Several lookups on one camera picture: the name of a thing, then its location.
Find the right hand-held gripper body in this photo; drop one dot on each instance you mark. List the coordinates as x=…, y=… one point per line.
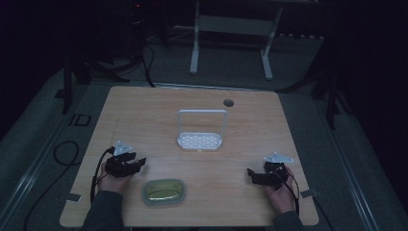
x=274, y=171

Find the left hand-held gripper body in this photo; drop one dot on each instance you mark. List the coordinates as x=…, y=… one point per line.
x=117, y=167

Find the clear box with green soap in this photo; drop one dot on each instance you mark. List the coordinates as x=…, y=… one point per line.
x=164, y=191

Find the white perforated soap rack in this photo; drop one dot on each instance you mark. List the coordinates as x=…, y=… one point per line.
x=200, y=140

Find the person's left hand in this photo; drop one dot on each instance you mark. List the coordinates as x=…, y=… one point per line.
x=110, y=183

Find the person's right hand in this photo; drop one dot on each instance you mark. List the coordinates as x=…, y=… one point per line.
x=282, y=198

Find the grey tape piece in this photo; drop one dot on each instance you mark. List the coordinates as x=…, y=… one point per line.
x=72, y=197
x=309, y=193

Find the black tripod stand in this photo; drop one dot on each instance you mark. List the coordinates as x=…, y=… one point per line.
x=330, y=93
x=72, y=72

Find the white metal stand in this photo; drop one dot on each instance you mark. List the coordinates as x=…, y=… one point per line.
x=231, y=26

